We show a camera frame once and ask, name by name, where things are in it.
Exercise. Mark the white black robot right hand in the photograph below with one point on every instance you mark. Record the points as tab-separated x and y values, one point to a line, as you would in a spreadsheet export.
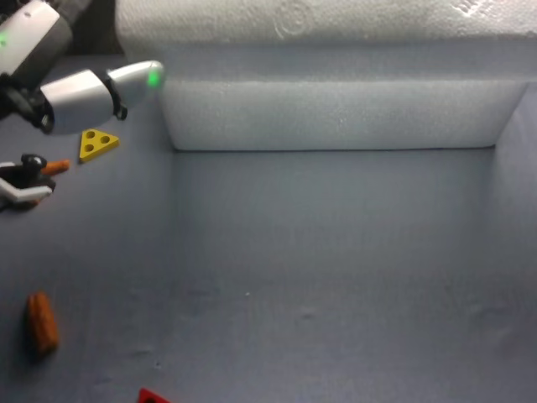
84	101

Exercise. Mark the yellow triangle block with holes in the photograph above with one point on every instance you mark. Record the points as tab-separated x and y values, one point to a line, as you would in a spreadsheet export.
98	144

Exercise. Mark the bent orange toy piece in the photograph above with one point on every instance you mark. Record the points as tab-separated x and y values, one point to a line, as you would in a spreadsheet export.
58	166

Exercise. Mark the orange toy carrot piece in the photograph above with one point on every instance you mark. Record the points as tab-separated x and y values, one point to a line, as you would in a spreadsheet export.
42	327

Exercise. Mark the grey table cloth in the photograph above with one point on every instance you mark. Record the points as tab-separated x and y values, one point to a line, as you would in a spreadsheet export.
293	273

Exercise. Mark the red triangle block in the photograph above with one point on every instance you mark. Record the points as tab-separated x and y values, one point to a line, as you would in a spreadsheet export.
151	396

